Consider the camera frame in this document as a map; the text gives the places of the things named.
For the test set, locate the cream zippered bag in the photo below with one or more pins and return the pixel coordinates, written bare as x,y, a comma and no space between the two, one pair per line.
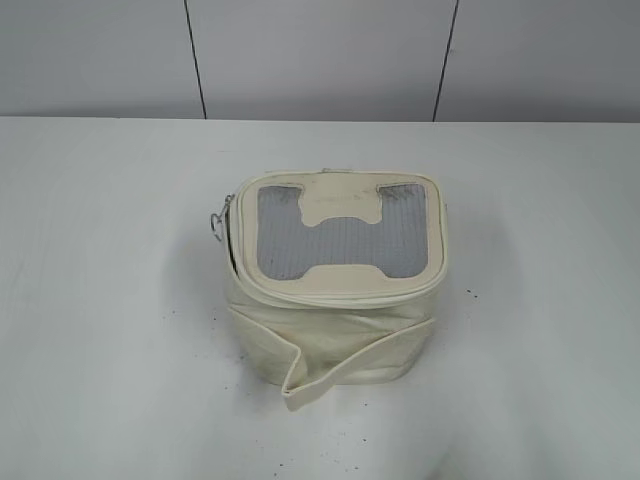
333,276

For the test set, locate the silver zipper pull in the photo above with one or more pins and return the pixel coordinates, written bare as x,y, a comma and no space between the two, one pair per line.
218,219

